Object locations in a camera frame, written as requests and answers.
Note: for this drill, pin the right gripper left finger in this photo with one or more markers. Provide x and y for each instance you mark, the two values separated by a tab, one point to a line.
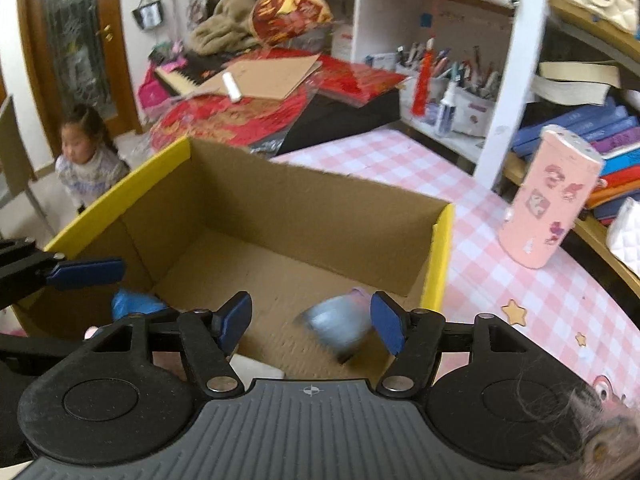
208	340

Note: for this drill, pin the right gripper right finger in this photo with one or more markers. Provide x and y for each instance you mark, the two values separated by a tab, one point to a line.
412	338

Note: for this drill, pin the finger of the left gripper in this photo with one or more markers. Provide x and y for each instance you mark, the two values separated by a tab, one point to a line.
86	273

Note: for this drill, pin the blue packet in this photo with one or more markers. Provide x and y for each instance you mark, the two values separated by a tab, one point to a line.
126	303

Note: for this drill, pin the grey toy car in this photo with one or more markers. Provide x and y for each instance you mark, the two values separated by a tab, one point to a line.
340	323

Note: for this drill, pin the white power adapter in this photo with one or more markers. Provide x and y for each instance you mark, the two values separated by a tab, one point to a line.
249	369

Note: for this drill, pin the child in patterned sweater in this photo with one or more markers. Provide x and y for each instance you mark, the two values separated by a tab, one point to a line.
90	164

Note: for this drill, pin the yellow cardboard box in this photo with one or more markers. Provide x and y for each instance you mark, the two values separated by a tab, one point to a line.
202	221

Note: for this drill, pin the pink checkered table mat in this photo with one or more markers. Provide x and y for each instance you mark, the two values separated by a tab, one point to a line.
567	311

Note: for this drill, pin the pink cylindrical container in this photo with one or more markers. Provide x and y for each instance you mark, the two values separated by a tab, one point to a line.
564	172

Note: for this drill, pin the white quilted pearl handbag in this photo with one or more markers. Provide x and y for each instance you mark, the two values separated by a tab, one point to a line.
623	238

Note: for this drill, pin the black electric keyboard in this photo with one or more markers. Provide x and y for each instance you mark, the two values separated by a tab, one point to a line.
184	76

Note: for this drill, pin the white pen holder box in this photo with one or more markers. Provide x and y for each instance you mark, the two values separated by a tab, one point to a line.
472	114

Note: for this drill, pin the white spray bottle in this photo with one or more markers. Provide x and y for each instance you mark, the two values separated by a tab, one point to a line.
447	108

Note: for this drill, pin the brown cardboard sheet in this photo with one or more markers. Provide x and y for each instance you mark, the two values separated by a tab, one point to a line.
268	78

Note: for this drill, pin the olive green blanket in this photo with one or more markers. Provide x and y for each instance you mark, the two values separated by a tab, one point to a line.
227	30

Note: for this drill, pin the red cartoon foil balloon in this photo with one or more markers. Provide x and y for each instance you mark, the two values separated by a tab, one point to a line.
277	21

